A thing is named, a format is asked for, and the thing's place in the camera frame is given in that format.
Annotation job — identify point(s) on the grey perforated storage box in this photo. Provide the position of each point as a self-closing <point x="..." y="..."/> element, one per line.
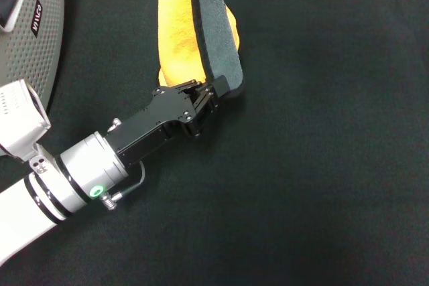
<point x="37" y="51"/>

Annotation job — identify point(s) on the grey yellow black-edged towel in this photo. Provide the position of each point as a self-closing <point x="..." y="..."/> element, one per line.
<point x="177" y="14"/>

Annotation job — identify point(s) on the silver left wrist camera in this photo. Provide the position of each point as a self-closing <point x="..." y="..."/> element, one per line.
<point x="20" y="115"/>

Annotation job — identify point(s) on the black tablecloth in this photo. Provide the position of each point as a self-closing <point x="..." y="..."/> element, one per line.
<point x="318" y="165"/>

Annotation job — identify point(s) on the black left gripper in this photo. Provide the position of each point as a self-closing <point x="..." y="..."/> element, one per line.
<point x="157" y="115"/>

